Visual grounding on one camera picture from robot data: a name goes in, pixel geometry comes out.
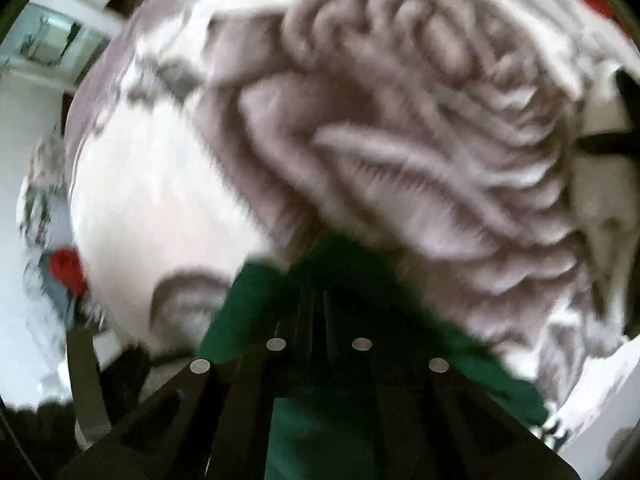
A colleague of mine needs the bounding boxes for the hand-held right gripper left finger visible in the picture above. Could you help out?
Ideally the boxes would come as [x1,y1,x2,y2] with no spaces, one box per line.
[57,282,322,480]

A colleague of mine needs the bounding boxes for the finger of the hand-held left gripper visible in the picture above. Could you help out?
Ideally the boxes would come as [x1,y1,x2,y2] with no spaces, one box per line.
[66,327,114,451]

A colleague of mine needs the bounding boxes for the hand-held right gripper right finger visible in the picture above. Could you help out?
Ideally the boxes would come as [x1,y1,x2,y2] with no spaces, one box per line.
[320,285,582,480]

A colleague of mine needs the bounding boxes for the green and white varsity jacket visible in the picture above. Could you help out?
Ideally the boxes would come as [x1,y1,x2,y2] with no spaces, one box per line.
[197,232,571,480]

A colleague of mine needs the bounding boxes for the red cloth item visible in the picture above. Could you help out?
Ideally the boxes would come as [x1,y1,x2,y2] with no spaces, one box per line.
[49,247,89,297]

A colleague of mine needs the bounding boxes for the purple floral blanket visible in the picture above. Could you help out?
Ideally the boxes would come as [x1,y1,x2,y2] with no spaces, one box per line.
[62,0,636,441]

